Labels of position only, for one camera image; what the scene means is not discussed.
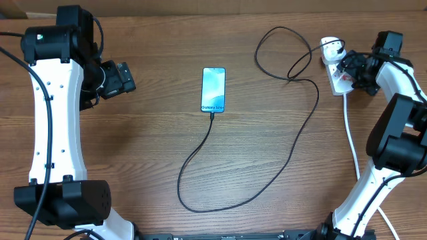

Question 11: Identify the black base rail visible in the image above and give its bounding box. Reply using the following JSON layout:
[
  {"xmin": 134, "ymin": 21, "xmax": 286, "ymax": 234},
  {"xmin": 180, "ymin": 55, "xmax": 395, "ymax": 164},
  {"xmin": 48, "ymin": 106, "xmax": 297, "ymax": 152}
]
[{"xmin": 136, "ymin": 229, "xmax": 376, "ymax": 240}]

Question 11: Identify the white charger plug adapter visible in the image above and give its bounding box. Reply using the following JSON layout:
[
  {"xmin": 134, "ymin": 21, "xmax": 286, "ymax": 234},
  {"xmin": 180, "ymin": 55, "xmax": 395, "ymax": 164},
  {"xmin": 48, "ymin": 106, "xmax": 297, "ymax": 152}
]
[{"xmin": 320, "ymin": 37, "xmax": 346, "ymax": 65}]

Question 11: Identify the Samsung Galaxy smartphone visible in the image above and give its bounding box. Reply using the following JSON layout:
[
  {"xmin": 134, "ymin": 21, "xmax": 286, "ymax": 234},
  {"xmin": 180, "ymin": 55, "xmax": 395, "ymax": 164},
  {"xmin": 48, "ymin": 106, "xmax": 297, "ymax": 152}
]
[{"xmin": 201, "ymin": 67, "xmax": 226, "ymax": 113}]

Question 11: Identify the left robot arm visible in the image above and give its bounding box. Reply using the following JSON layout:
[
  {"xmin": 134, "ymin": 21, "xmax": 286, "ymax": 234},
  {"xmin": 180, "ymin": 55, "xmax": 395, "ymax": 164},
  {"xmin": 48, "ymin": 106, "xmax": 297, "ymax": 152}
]
[{"xmin": 13, "ymin": 5, "xmax": 141, "ymax": 239}]

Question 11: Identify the white power strip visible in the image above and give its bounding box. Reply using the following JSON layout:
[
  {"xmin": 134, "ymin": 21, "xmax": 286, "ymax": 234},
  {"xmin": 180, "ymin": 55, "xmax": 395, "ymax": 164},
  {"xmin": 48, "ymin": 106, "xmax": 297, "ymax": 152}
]
[{"xmin": 326, "ymin": 64, "xmax": 354, "ymax": 96}]

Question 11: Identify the black USB charging cable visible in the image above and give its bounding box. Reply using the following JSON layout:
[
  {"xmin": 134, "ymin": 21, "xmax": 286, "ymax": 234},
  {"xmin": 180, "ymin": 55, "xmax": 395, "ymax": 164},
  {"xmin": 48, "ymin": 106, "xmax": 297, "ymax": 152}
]
[{"xmin": 176, "ymin": 26, "xmax": 346, "ymax": 213}]

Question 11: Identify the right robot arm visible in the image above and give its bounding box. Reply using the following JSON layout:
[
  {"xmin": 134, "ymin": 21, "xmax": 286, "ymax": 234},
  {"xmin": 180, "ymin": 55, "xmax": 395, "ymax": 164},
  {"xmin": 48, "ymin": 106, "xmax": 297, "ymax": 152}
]
[{"xmin": 312, "ymin": 31, "xmax": 426, "ymax": 239}]

